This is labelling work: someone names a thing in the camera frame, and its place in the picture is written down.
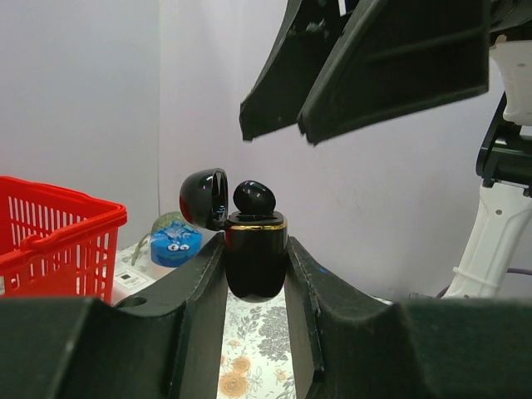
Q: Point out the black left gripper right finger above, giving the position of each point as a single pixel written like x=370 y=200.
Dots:
x=346 y=344

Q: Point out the black earbud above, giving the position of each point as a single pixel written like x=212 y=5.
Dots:
x=253 y=197

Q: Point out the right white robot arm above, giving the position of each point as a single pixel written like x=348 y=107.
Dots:
x=504 y=160

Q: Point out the black gold-trimmed charging case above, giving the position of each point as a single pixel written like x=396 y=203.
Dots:
x=255 y=245

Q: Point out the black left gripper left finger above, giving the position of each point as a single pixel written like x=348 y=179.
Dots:
x=164 y=342

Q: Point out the green textured ball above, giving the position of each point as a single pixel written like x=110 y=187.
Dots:
x=165 y=220

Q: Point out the white rectangular bottle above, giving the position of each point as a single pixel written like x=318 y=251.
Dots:
x=128 y=281

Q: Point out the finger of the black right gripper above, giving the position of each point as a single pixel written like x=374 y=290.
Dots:
x=395 y=58
x=308 y=49

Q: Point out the floral patterned table mat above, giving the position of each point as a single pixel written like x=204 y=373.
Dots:
x=255 y=359

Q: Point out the red plastic shopping basket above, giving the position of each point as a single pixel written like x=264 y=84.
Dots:
x=56 y=241

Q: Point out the blue-lidded white jar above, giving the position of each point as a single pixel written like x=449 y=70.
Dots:
x=172 y=246

